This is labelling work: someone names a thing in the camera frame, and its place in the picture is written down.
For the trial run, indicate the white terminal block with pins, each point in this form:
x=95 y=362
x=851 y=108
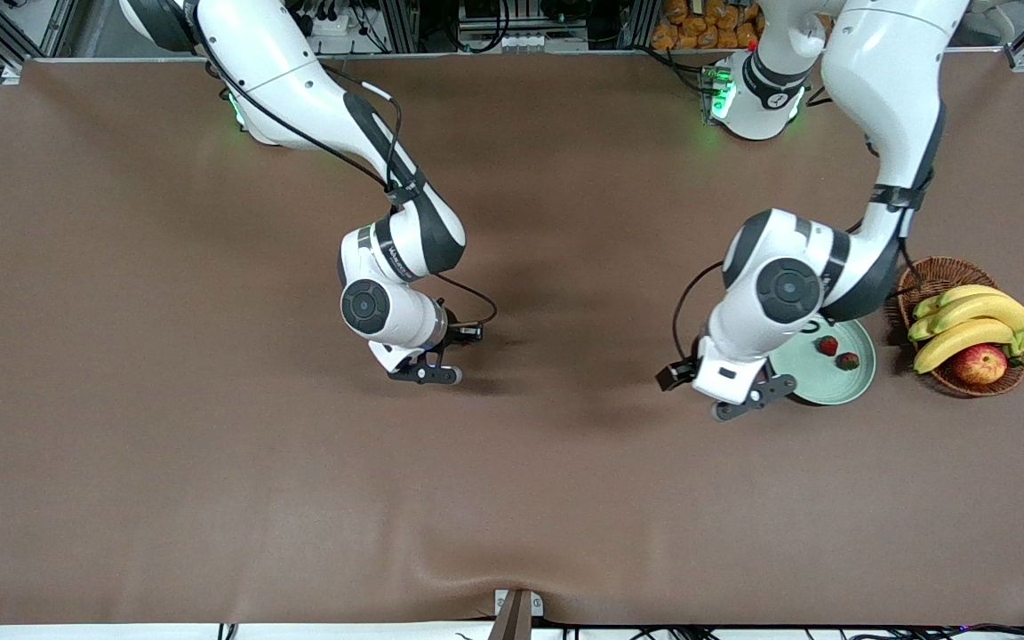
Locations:
x=521 y=42

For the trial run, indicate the brown wicker basket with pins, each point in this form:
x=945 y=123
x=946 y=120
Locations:
x=943 y=274

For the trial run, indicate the pale green round plate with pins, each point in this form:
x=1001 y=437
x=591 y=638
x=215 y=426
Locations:
x=841 y=387

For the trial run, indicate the yellow banana bunch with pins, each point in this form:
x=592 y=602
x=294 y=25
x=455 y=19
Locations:
x=965 y=338

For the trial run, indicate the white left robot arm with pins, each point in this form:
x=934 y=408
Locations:
x=876 y=71

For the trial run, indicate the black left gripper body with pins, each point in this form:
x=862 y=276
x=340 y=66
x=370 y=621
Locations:
x=680 y=374

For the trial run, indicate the red apple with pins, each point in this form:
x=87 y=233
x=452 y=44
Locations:
x=980 y=364

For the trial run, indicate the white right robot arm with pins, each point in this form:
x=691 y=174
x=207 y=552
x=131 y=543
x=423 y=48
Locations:
x=272 y=62

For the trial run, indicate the pile of orange buns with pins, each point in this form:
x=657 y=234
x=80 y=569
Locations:
x=699 y=27

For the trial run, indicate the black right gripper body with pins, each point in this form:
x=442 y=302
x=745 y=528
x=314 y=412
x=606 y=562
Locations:
x=453 y=335

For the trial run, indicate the red strawberry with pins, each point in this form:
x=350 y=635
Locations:
x=848 y=361
x=828 y=346

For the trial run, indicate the white power strip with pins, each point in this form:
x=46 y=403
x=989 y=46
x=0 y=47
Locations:
x=325 y=24

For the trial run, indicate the brown table cloth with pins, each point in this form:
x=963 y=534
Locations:
x=210 y=444

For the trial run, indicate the grey metal table clamp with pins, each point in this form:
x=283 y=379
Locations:
x=516 y=613

